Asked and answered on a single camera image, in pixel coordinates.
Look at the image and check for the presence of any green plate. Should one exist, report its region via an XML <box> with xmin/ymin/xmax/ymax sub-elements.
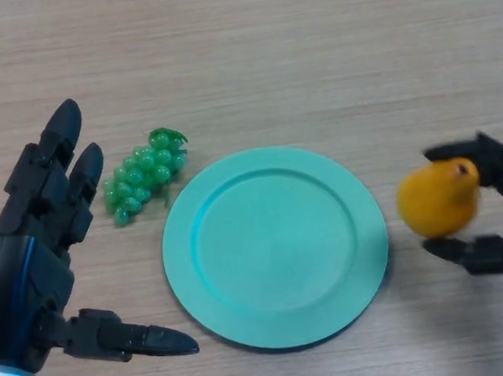
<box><xmin>154</xmin><ymin>137</ymin><xmax>397</xmax><ymax>361</ymax></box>

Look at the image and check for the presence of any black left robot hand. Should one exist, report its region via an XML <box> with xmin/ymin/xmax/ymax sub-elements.
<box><xmin>0</xmin><ymin>89</ymin><xmax>202</xmax><ymax>376</ymax></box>

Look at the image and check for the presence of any yellow pear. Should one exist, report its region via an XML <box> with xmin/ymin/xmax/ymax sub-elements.
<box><xmin>394</xmin><ymin>155</ymin><xmax>485</xmax><ymax>241</ymax></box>

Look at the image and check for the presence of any green grape bunch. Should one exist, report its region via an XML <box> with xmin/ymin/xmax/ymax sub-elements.
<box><xmin>99</xmin><ymin>124</ymin><xmax>195</xmax><ymax>230</ymax></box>

